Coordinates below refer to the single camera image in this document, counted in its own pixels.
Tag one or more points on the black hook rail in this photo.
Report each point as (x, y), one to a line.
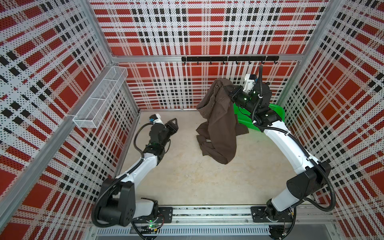
(231, 59)

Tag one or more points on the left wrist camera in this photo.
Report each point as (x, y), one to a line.
(156, 119)

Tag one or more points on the brown trousers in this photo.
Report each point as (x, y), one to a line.
(217, 137)

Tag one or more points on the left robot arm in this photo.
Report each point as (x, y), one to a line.
(117, 203)

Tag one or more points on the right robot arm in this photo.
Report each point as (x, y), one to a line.
(311, 174)

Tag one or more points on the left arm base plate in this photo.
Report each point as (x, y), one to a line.
(163, 214)

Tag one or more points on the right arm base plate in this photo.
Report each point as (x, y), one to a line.
(258, 213)

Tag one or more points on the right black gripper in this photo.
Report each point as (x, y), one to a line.
(234, 95)

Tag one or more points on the green plastic basket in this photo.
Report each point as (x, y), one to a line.
(243, 115)

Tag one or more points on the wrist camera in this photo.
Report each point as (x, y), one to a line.
(250, 82)
(156, 119)

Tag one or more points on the white wire mesh shelf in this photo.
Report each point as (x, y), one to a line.
(93, 111)

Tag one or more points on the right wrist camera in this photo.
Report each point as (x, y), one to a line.
(250, 82)

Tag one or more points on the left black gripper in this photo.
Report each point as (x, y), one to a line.
(171, 126)

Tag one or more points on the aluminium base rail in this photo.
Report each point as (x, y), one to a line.
(212, 215)

